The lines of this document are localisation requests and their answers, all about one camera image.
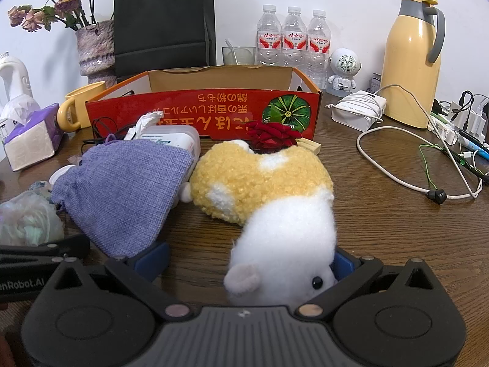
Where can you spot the clear glass cup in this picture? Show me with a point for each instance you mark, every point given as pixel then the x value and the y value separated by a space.
pixel 238 56

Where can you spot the white wet wipes pack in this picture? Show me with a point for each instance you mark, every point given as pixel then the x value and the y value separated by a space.
pixel 183 139

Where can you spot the red cardboard box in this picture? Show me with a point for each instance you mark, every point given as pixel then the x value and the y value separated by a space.
pixel 229 103

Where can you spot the clear plastic bag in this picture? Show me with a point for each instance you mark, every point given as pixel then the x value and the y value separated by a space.
pixel 26 218

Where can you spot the white plastic spoon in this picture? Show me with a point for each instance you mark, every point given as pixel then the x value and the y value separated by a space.
pixel 230 46

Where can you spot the small grey box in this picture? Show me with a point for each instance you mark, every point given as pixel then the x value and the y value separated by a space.
pixel 376 82

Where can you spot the beige small block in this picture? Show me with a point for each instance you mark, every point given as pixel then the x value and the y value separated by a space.
pixel 310 147

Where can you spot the purple tissue pack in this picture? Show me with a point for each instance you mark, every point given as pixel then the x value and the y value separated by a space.
pixel 26 149

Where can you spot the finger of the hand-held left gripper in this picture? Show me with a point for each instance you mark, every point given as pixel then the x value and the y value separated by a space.
pixel 46 251

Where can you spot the yellow mug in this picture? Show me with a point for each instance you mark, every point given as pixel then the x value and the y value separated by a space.
pixel 80 97

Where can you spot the yellow white plush hamster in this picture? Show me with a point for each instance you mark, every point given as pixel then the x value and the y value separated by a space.
pixel 267 183

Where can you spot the black paper bag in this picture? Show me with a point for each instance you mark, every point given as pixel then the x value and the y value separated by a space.
pixel 164 26

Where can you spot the clear water bottle red label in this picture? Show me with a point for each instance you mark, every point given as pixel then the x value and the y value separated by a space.
pixel 268 42
pixel 295 42
pixel 318 44

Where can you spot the blue pen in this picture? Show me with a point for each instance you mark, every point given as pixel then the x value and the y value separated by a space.
pixel 473 143

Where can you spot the black pen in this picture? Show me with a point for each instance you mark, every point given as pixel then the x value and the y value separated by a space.
pixel 466 164

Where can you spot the red rose flower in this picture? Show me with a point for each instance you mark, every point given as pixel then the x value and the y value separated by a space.
pixel 271 133

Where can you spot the white robot speaker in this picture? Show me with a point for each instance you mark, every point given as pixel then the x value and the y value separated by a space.
pixel 344 63

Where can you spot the white tissue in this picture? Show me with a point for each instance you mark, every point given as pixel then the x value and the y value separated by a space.
pixel 143 122

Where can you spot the yellow thermos jug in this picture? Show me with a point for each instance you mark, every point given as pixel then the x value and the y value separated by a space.
pixel 408 65

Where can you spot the purple ceramic vase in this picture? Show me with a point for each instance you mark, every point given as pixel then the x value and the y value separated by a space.
pixel 95 53

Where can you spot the purple cloth pouch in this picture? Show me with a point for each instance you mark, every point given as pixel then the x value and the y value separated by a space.
pixel 122 191

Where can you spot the white detergent bottle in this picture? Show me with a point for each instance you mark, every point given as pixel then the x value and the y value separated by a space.
pixel 13 76

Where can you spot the white power strip with plugs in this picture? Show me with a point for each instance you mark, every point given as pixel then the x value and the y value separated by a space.
pixel 473 120

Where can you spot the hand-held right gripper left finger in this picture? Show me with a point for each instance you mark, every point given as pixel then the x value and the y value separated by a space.
pixel 152 260

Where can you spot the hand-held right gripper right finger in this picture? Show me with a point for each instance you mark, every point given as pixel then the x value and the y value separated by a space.
pixel 345 265

